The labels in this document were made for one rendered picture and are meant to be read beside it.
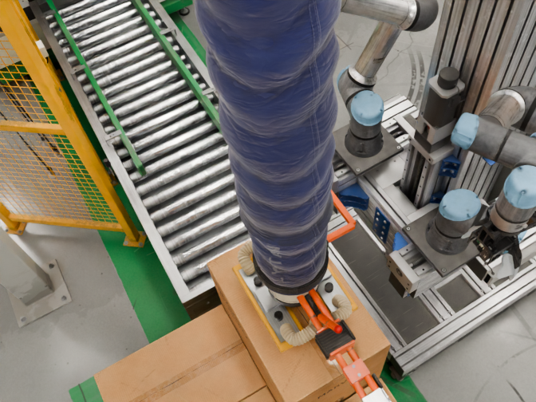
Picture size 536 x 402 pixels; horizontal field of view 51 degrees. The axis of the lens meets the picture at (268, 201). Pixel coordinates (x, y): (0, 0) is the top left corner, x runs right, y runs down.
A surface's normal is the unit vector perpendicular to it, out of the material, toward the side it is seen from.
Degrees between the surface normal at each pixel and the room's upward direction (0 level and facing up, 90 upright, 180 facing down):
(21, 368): 0
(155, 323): 0
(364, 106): 7
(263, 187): 73
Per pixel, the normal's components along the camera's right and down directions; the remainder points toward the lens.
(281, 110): -0.01, 0.73
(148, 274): -0.07, -0.53
